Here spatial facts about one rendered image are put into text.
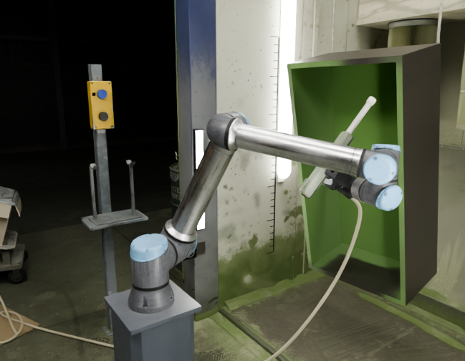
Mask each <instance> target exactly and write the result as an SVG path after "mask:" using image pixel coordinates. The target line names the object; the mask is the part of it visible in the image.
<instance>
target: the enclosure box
mask: <svg viewBox="0 0 465 361"><path fill-rule="evenodd" d="M287 74H288V81H289V93H290V100H291V107H292V120H293V127H294V134H295V135H298V136H302V137H306V138H312V139H316V140H322V141H326V142H330V143H333V142H335V140H336V139H337V137H338V136H339V134H340V133H341V132H342V131H345V132H346V130H347V129H348V128H349V127H350V125H351V124H352V122H353V120H354V119H355V118H356V117H357V115H358V114H359V112H360V111H361V110H362V108H363V107H364V105H365V104H366V102H367V99H368V98H369V97H374V98H375V99H376V102H375V104H374V105H372V106H371V107H370V109H369V110H368V111H367V113H366V114H365V116H364V117H363V119H362V120H361V121H360V123H359V124H358V126H357V127H356V128H355V129H354V131H353V132H352V134H351V135H352V136H353V137H355V138H354V139H353V141H352V142H351V144H350V145H349V146H350V147H354V148H360V149H362V148H364V149H367V150H371V148H372V145H373V144H388V145H399V146H400V147H401V154H400V160H399V168H398V182H397V186H399V187H400V188H401V190H402V192H403V197H402V200H401V202H400V204H399V205H398V206H397V207H396V208H394V209H393V210H391V211H385V210H383V209H379V208H377V207H375V206H372V205H370V204H367V203H363V202H361V201H359V203H360V205H361V207H362V220H361V224H360V229H359V231H358V236H357V238H356V241H355V245H354V247H353V250H352V252H351V254H350V257H349V259H348V261H347V263H346V265H345V268H344V269H343V271H342V273H341V275H340V278H339V280H340V281H343V282H346V283H348V284H351V285H353V286H355V287H358V288H360V289H363V290H365V291H367V292H370V293H373V294H376V295H378V296H380V297H383V298H385V299H388V300H391V301H392V302H395V303H397V304H400V305H403V306H404V307H405V306H406V305H407V304H408V303H409V302H410V301H411V300H412V299H413V298H414V297H415V296H416V295H417V293H419V292H420V291H421V290H422V288H424V287H425V285H426V284H427V283H428V282H429V281H430V280H431V279H432V278H433V277H434V276H435V275H436V273H437V245H438V165H439V125H440V85H441V43H435V44H420V45H412V46H404V47H389V48H380V49H365V50H357V51H349V52H333V53H327V54H322V55H319V56H316V57H311V58H308V59H303V60H300V61H296V62H291V63H289V64H287ZM301 199H302V212H303V219H304V225H305V238H306V245H307V257H308V264H309V268H311V269H314V270H315V271H318V272H321V273H323V274H326V275H328V276H331V277H333V278H335V277H336V275H337V273H338V272H339V270H340V267H341V266H342V263H343V261H344V259H345V257H346V254H347V252H348V249H349V247H350V244H351V241H352V239H353V235H354V233H355V228H356V225H357V222H358V207H357V205H356V204H355V202H354V201H353V200H351V199H348V198H346V197H345V196H344V195H343V194H341V193H339V192H338V191H337V190H330V189H329V188H328V187H327V186H326V185H323V184H321V186H320V187H319V188H318V189H317V191H316V193H315V194H314V195H313V197H312V198H311V199H308V198H306V197H304V196H303V195H302V194H301Z"/></svg>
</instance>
